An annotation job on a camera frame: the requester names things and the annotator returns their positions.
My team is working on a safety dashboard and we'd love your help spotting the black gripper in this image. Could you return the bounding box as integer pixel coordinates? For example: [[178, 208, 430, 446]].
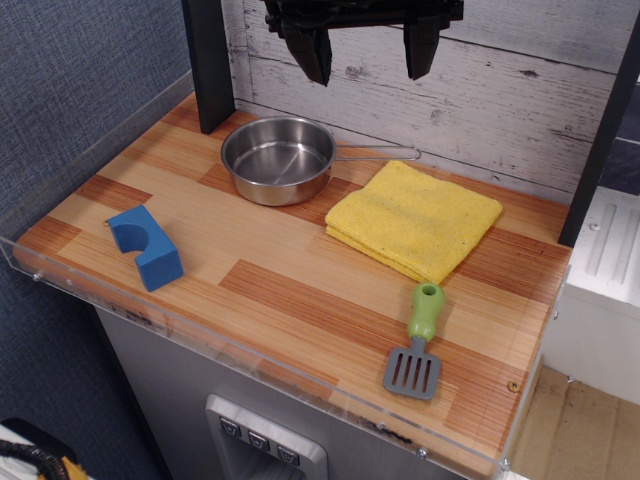
[[264, 0, 464, 86]]

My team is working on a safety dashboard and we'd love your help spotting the green handled grey spatula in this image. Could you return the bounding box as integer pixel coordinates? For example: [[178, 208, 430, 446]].
[[383, 283, 446, 400]]

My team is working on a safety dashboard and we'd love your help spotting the yellow object at corner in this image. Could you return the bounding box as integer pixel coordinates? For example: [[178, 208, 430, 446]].
[[63, 458, 89, 480]]

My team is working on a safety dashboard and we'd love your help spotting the folded yellow cloth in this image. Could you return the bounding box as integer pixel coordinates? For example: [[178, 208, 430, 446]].
[[325, 161, 503, 284]]

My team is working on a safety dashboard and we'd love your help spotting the blue wooden arch block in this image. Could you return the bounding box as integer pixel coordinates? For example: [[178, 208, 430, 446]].
[[107, 205, 184, 292]]

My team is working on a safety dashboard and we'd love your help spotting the white toy sink unit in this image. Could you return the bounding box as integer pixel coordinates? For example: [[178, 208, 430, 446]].
[[541, 187, 639, 404]]

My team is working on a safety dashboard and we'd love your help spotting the grey toy fridge cabinet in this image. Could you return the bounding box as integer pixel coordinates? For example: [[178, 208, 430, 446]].
[[98, 310, 458, 479]]

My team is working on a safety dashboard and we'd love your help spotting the clear acrylic table guard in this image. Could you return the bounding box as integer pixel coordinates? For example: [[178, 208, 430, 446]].
[[6, 97, 569, 479]]

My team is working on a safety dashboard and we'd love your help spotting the silver ice dispenser panel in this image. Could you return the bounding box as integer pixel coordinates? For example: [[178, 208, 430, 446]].
[[205, 394, 329, 479]]

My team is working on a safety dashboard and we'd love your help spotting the steel pan with wire handle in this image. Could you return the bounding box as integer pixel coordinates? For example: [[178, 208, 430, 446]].
[[220, 116, 421, 207]]

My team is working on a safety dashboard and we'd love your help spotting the black left upright post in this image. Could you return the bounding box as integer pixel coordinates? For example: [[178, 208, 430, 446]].
[[181, 0, 236, 134]]

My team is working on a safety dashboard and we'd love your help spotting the black upright post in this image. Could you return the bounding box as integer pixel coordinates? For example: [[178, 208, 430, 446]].
[[181, 0, 236, 134], [558, 17, 639, 247]]

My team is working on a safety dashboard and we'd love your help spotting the black right upright post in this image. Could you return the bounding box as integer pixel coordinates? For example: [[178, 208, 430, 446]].
[[558, 17, 639, 247]]

